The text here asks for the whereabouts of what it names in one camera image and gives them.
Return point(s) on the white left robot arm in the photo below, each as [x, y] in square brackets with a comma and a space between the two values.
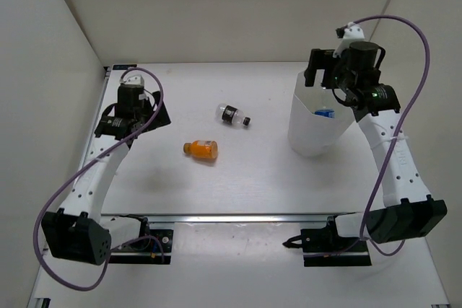
[75, 231]

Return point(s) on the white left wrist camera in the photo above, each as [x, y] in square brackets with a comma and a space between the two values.
[134, 80]

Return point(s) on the white plastic bin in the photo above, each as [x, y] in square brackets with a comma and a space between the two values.
[311, 135]

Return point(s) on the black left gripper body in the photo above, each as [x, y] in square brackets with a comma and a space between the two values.
[144, 114]

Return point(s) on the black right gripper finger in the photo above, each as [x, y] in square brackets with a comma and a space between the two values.
[317, 61]
[328, 65]

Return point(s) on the clear bottle black label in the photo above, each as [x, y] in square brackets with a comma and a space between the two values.
[232, 116]

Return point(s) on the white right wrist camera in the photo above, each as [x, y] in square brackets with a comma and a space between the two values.
[348, 34]

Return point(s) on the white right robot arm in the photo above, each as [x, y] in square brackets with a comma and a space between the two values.
[409, 209]

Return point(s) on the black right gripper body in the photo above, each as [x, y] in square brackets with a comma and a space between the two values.
[344, 79]

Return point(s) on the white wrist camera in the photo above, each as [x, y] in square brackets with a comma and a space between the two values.
[348, 34]
[134, 80]

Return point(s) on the orange juice bottle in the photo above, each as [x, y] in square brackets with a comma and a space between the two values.
[203, 150]

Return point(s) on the clear bottle blue label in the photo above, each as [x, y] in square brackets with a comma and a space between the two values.
[325, 103]

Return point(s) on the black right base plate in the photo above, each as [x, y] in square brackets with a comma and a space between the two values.
[324, 248]

